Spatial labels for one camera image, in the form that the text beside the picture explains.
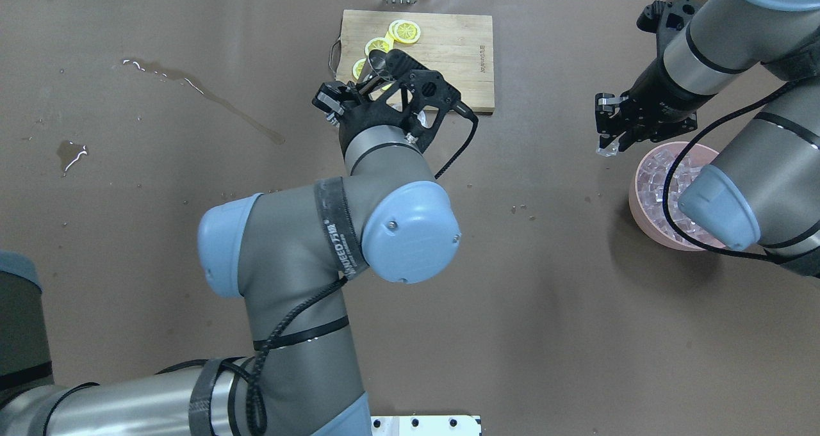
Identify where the lemon slice near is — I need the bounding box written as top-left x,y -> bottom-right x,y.
351,58 -> 367,82

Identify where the clear ice cube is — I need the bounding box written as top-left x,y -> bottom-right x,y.
596,140 -> 619,157

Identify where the pink bowl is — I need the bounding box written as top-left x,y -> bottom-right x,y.
629,141 -> 724,250

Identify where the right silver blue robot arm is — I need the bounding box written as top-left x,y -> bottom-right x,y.
594,0 -> 819,278

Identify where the lemon slice far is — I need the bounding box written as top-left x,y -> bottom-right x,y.
389,19 -> 422,44

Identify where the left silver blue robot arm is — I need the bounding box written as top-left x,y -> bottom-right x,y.
2,70 -> 478,435

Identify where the bamboo cutting board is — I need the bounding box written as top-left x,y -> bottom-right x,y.
336,10 -> 496,114

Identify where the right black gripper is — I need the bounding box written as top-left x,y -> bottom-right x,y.
594,90 -> 699,149

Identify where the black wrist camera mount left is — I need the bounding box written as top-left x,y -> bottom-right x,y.
383,50 -> 479,156

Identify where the lemon slice middle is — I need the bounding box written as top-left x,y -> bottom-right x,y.
364,36 -> 393,56

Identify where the steel double jigger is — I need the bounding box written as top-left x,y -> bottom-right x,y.
356,51 -> 393,85

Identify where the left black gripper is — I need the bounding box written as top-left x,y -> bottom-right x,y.
313,75 -> 410,156

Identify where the lemon slice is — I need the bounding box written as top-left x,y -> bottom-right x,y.
351,58 -> 367,82
364,36 -> 393,56
389,19 -> 422,44

